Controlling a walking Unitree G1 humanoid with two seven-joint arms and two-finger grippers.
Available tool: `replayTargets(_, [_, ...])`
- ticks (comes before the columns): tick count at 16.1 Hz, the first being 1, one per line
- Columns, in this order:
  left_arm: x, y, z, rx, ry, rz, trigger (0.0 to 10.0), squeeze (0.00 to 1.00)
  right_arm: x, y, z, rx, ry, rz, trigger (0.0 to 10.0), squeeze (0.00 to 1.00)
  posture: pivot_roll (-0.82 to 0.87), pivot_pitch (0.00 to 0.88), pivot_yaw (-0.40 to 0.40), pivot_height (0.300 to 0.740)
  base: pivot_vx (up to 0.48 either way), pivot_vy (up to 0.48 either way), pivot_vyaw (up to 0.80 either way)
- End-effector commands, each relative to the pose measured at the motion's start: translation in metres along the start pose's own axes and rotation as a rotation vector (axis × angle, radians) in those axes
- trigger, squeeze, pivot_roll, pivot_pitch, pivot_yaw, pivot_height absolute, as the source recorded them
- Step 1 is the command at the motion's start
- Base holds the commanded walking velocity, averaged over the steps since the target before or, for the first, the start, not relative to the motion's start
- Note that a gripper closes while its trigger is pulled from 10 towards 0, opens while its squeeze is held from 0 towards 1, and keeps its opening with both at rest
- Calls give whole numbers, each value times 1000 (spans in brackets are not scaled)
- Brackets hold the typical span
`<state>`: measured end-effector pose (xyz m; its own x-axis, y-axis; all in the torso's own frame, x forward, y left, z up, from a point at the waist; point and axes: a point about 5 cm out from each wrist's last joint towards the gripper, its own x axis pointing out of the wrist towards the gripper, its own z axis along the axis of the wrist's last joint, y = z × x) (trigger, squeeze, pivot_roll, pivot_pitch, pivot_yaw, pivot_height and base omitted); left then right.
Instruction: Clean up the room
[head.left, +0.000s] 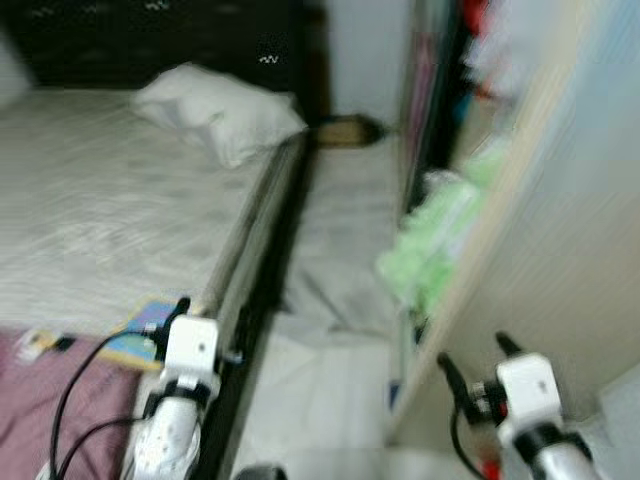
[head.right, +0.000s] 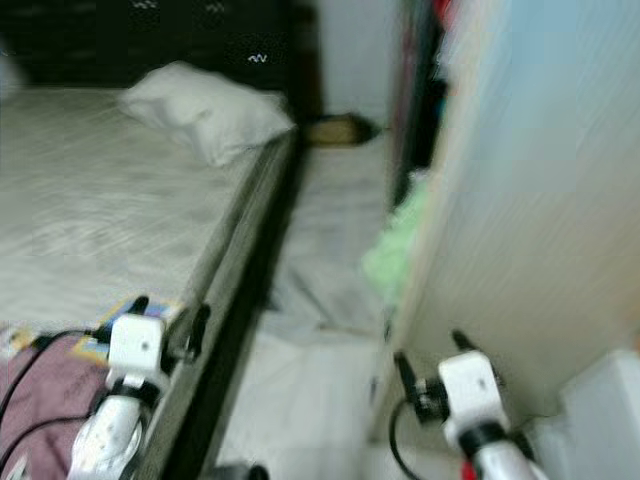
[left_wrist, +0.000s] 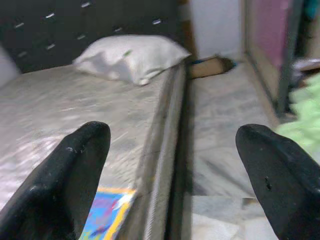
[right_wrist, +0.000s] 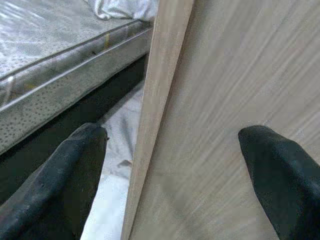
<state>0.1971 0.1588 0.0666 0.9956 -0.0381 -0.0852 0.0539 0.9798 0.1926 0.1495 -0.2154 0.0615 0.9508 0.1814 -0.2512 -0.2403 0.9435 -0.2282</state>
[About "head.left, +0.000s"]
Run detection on colourful children's book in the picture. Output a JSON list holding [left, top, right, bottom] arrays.
[[105, 298, 201, 371]]

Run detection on white pillow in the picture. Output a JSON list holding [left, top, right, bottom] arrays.
[[130, 63, 309, 169]]

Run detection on beige wooden wardrobe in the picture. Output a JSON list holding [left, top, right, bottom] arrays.
[[385, 0, 640, 446]]

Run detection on light green cloth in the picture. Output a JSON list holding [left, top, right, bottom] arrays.
[[375, 140, 511, 321]]

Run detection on pink cartoon print blanket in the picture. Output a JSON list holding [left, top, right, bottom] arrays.
[[0, 328, 146, 480]]

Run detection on brown basket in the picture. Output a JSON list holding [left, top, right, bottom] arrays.
[[318, 115, 386, 149]]

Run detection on black tufted headboard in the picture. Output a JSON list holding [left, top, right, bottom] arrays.
[[0, 0, 331, 121]]

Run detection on colourful hanging clothes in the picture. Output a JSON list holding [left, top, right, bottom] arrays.
[[405, 0, 531, 191]]

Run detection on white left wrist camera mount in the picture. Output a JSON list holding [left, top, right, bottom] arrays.
[[160, 315, 221, 386]]

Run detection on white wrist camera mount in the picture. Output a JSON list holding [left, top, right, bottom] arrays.
[[160, 315, 221, 386], [495, 352, 563, 433]]

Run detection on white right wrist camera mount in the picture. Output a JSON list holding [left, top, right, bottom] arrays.
[[495, 352, 563, 433]]

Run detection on dark bed frame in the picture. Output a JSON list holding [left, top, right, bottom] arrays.
[[195, 135, 321, 480]]

